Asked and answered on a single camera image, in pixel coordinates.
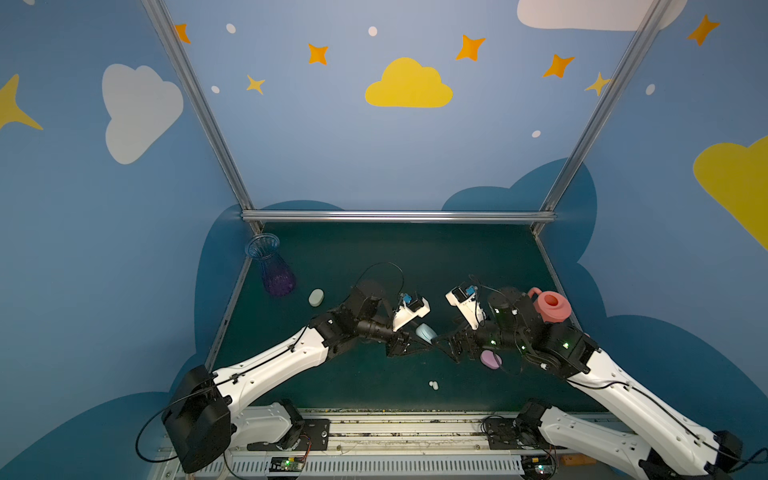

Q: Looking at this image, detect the pink earbud charging case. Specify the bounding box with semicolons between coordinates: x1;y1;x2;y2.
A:
480;350;503;370

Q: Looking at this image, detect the light blue earbud case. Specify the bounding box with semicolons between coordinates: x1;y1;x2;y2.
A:
415;323;437;343

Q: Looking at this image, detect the white earbud charging case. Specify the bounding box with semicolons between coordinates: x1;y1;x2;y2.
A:
308;288;325;307

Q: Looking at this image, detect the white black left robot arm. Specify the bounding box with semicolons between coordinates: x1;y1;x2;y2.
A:
160;281;430;474

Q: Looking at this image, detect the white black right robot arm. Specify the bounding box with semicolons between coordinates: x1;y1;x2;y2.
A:
446;284;743;479

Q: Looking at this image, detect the pink toy watering can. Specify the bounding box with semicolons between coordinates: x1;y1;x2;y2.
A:
528;287;572;323

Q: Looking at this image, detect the purple ribbed glass vase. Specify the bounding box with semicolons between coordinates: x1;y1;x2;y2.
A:
245;233;296;297

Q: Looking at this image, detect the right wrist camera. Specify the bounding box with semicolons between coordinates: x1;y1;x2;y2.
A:
445;283;486;330

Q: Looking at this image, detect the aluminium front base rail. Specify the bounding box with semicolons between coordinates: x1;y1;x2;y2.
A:
149;409;667;480

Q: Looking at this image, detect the aluminium back frame rail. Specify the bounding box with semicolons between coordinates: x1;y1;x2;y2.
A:
241;210;556;224

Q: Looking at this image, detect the aluminium right frame post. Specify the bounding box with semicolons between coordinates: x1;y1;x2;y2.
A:
531;0;673;237

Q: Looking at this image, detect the aluminium frame post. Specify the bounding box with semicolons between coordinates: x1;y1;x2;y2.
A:
141;0;263;234
531;0;673;237

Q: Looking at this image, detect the aluminium left frame post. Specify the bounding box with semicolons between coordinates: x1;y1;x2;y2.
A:
141;0;263;234

